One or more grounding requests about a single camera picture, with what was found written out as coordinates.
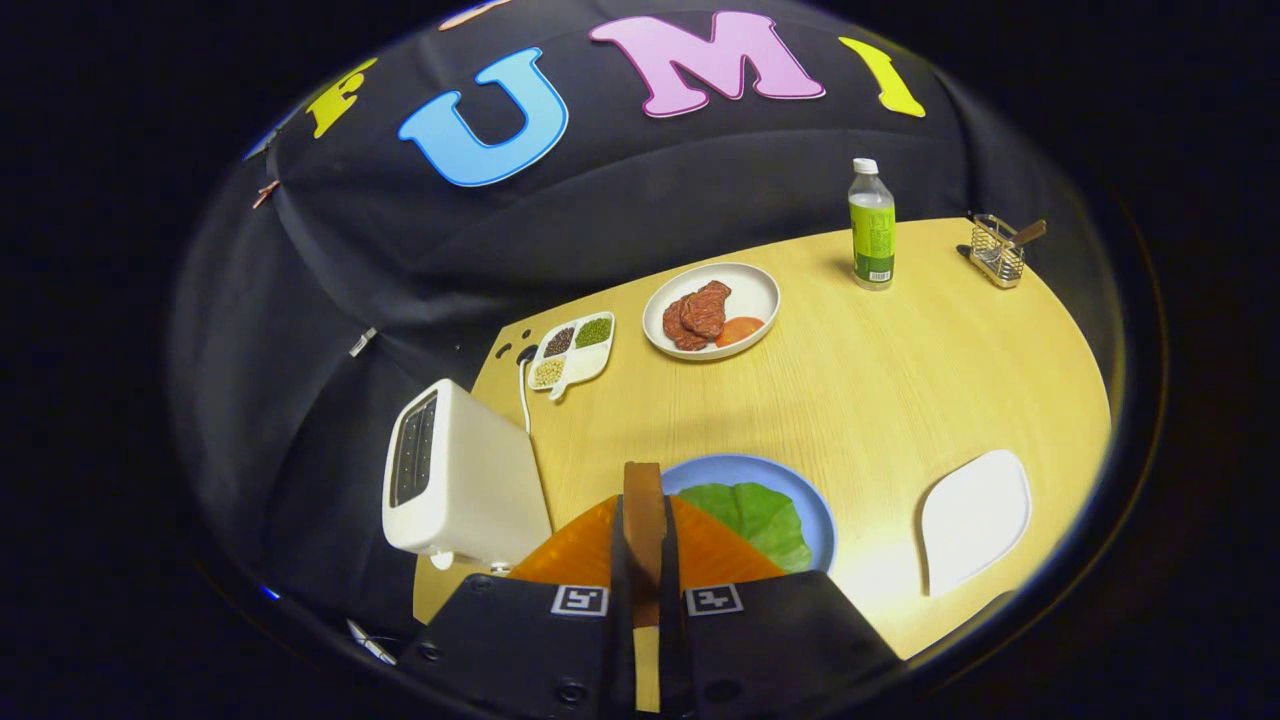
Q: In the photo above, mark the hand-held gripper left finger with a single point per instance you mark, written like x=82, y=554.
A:
x=620, y=560

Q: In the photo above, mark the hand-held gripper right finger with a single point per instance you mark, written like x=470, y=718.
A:
x=670, y=560

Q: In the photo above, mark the bread slice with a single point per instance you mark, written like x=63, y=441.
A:
x=643, y=530

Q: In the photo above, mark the green lettuce leaf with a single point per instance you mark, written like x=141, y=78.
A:
x=760, y=520

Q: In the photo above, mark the blue plate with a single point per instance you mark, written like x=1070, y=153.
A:
x=740, y=468

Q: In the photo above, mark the white toaster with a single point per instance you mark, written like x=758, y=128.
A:
x=470, y=490

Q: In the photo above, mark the white divided dish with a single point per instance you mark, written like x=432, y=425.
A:
x=585, y=365

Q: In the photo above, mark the yellow beans pile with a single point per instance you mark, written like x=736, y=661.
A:
x=548, y=372

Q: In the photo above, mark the dark red beans pile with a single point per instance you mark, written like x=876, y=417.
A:
x=559, y=341

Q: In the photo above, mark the green beans pile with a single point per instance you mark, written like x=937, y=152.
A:
x=593, y=331

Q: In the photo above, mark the brown meat slice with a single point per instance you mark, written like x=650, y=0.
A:
x=708, y=308
x=675, y=328

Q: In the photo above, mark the tomato slice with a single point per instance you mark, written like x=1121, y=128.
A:
x=740, y=330

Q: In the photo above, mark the round white plate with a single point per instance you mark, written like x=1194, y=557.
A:
x=752, y=292

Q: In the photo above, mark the white leaf-shaped plate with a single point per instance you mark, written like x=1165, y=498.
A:
x=975, y=520

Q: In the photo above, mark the white clip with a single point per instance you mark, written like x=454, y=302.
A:
x=362, y=342

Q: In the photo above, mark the black backdrop cloth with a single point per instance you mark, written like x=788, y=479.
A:
x=600, y=220

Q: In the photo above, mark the green label plastic bottle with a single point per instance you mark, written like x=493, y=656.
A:
x=872, y=235

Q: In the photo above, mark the pink clip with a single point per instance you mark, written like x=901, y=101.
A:
x=266, y=193

